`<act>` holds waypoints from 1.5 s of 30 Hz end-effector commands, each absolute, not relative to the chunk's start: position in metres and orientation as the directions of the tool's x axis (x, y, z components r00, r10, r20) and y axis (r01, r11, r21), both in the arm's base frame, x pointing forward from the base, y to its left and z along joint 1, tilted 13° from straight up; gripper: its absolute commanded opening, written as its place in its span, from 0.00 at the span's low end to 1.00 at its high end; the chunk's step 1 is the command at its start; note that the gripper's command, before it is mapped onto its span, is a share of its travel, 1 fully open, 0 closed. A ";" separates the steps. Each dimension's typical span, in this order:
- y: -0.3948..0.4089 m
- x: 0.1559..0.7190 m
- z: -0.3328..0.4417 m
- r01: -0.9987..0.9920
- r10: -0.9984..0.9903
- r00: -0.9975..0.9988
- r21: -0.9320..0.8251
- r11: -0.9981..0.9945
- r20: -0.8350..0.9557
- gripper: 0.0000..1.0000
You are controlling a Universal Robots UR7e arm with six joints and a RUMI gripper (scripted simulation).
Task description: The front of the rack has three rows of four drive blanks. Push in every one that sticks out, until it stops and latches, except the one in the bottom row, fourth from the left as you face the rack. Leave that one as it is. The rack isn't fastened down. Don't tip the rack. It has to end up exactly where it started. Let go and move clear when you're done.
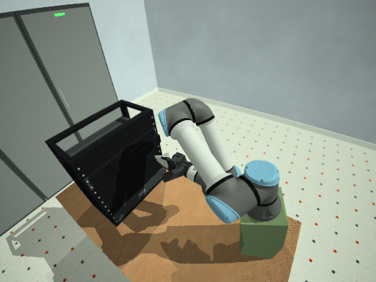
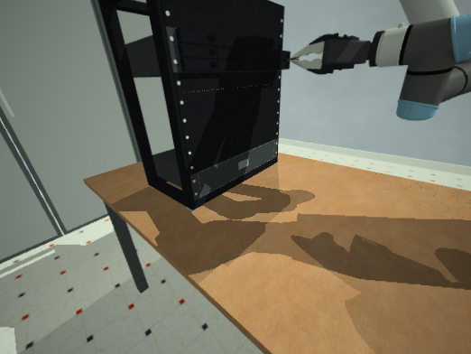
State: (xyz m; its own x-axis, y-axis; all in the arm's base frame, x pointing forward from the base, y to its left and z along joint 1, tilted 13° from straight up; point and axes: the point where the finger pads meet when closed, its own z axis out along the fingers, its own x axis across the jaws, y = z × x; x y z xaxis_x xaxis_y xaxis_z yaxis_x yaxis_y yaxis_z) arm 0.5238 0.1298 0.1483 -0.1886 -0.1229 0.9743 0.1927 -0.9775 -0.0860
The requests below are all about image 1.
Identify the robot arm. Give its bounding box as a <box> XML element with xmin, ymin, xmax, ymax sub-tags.
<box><xmin>158</xmin><ymin>98</ymin><xmax>282</xmax><ymax>224</ymax></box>

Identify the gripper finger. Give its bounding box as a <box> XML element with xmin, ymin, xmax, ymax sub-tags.
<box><xmin>155</xmin><ymin>153</ymin><xmax>174</xmax><ymax>164</ymax></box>
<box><xmin>157</xmin><ymin>160</ymin><xmax>170</xmax><ymax>171</ymax></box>

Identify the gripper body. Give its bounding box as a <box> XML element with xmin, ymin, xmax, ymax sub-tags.
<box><xmin>168</xmin><ymin>152</ymin><xmax>192</xmax><ymax>178</ymax></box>

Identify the black server rack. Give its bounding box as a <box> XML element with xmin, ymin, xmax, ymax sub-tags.
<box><xmin>46</xmin><ymin>99</ymin><xmax>166</xmax><ymax>227</ymax></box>

